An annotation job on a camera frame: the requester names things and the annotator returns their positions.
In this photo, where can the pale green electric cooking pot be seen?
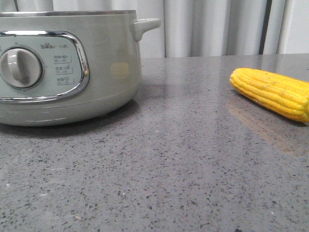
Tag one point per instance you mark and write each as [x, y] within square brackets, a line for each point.
[90, 59]

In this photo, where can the white pleated curtain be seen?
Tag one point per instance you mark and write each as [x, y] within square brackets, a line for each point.
[203, 28]

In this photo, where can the yellow corn cob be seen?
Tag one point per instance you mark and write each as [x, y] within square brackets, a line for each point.
[284, 95]

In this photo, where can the grey round control knob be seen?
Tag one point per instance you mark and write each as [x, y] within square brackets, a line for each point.
[20, 68]

